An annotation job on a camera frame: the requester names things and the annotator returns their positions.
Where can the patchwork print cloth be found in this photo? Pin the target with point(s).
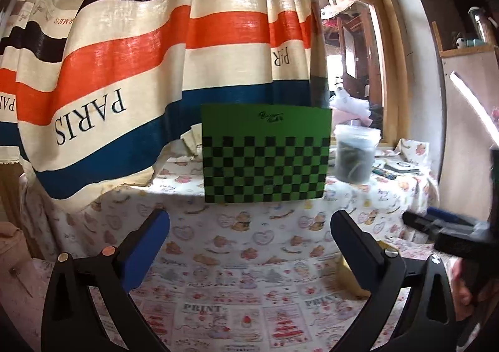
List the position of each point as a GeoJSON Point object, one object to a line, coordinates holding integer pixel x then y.
{"type": "Point", "coordinates": [234, 317]}

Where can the wooden window frame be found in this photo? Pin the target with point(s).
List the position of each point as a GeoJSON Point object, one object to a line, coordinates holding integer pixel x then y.
{"type": "Point", "coordinates": [393, 63]}

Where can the metal thermos bottle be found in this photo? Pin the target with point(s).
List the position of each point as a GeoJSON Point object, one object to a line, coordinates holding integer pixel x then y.
{"type": "Point", "coordinates": [481, 24]}

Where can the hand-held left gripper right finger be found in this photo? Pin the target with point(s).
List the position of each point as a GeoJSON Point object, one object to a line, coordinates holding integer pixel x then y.
{"type": "Point", "coordinates": [347, 243]}

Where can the bear print cloth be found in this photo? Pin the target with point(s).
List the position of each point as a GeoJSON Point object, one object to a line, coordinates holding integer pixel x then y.
{"type": "Point", "coordinates": [253, 227]}

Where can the grey wooden cabinet panel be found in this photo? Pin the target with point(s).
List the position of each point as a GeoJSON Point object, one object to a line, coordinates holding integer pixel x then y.
{"type": "Point", "coordinates": [460, 149]}

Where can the person's right hand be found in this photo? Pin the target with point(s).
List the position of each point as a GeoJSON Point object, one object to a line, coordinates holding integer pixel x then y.
{"type": "Point", "coordinates": [464, 285]}

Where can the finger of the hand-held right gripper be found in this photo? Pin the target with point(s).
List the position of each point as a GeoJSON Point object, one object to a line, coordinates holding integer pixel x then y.
{"type": "Point", "coordinates": [448, 215]}
{"type": "Point", "coordinates": [419, 224]}

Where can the clear plastic bucket with lid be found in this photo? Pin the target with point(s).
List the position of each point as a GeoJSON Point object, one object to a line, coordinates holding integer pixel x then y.
{"type": "Point", "coordinates": [356, 157]}

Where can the pink cloth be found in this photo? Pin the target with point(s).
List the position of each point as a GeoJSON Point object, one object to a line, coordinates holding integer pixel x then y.
{"type": "Point", "coordinates": [15, 258]}

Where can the green black checkered board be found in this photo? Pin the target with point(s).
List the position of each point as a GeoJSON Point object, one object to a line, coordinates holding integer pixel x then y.
{"type": "Point", "coordinates": [265, 157]}

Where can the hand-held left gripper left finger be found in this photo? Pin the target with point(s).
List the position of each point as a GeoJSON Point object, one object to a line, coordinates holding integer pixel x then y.
{"type": "Point", "coordinates": [144, 254]}

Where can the flat dark case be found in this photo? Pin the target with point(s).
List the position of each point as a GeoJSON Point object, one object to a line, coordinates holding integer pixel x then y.
{"type": "Point", "coordinates": [401, 167]}

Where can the striped curtain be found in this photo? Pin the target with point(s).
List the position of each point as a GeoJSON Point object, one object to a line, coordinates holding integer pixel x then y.
{"type": "Point", "coordinates": [136, 44]}

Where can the yellow octagonal paper box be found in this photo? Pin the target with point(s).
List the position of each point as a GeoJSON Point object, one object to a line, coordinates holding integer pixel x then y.
{"type": "Point", "coordinates": [351, 278]}

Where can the white crumpled bag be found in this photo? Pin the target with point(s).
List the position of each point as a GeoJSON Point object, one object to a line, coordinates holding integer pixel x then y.
{"type": "Point", "coordinates": [351, 104]}

